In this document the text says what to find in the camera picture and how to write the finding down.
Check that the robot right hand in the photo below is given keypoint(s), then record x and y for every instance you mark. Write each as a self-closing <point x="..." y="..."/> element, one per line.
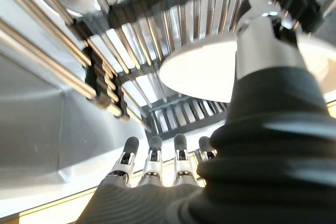
<point x="262" y="155"/>

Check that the cream round plate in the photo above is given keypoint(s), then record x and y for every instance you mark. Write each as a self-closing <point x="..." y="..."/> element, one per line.
<point x="199" y="72"/>

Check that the black dish drying rack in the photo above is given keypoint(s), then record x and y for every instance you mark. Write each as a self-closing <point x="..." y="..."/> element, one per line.
<point x="147" y="16"/>

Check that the stainless steel sink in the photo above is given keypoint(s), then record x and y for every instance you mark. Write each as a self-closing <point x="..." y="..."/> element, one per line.
<point x="34" y="129"/>

